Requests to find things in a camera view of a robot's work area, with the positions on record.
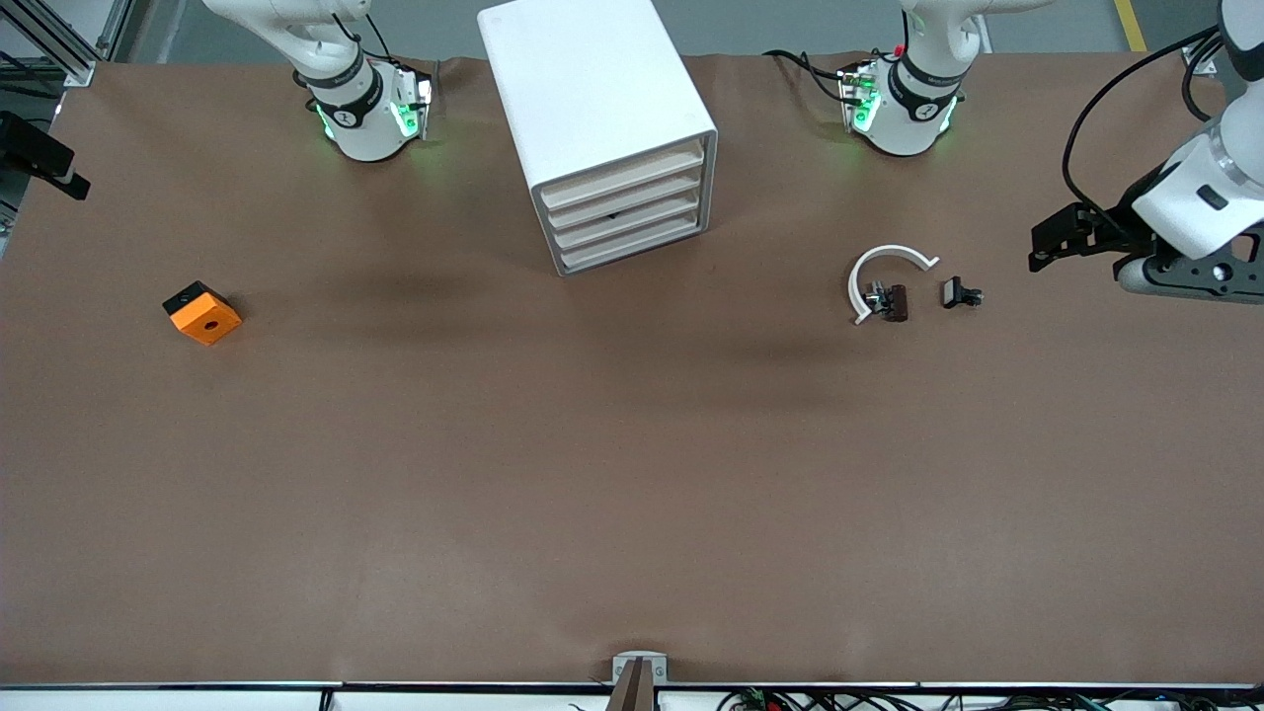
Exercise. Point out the small black clip component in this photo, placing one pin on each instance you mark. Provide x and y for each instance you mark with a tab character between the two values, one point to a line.
956	292

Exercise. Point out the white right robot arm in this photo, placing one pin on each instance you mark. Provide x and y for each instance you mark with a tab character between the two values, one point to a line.
365	118

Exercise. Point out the aluminium frame post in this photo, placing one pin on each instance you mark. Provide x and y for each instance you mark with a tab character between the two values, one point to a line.
84	71
1200	61

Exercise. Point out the small brown electrical component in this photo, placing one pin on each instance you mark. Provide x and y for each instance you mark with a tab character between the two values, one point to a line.
896	302

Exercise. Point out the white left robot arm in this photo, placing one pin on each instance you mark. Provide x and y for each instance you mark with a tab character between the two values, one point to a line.
904	118

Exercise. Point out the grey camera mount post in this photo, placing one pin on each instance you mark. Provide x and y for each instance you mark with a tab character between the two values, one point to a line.
632	696

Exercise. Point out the orange box with black base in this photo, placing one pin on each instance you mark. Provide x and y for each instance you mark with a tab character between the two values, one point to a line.
205	318

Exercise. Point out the brown table mat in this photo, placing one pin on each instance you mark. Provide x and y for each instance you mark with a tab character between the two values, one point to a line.
632	494

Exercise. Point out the grey metal bracket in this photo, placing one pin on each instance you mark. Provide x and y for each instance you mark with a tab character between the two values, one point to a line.
622	660

